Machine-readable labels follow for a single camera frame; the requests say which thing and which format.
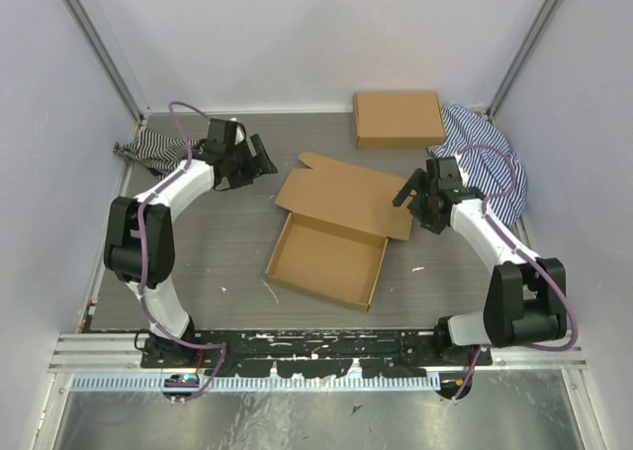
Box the aluminium rail front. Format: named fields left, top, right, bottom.
left=48, top=333, right=588, bottom=373

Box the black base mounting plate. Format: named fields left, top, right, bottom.
left=134, top=328, right=475, bottom=379

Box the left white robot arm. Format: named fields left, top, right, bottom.
left=104, top=118, right=278, bottom=368

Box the grey slotted cable duct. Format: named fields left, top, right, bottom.
left=69, top=373, right=441, bottom=393

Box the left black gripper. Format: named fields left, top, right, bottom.
left=226, top=135, right=278, bottom=190

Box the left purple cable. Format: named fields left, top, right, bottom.
left=136, top=101, right=228, bottom=406

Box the left aluminium frame post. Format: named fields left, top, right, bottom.
left=62, top=0, right=146, bottom=124

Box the blue white striped cloth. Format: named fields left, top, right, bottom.
left=428, top=104, right=527, bottom=228

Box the aluminium frame post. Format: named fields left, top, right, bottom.
left=486, top=0, right=563, bottom=122
left=62, top=0, right=146, bottom=124

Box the folded brown cardboard box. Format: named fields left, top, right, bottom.
left=353, top=91, right=446, bottom=150

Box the right aluminium frame post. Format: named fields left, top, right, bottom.
left=486, top=0, right=563, bottom=122

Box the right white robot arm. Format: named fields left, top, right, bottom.
left=393, top=157, right=573, bottom=366

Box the black white striped cloth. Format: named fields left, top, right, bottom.
left=113, top=128, right=205, bottom=179

